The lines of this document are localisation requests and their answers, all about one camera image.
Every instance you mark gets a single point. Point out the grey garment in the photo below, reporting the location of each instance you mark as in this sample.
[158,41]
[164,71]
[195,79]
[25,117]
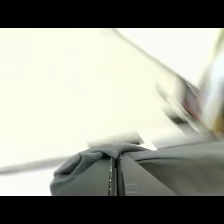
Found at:
[75,161]

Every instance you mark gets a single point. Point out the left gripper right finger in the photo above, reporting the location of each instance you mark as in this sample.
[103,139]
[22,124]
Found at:
[136,181]

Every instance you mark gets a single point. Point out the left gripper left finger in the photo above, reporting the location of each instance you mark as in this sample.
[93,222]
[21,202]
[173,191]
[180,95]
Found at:
[98,180]

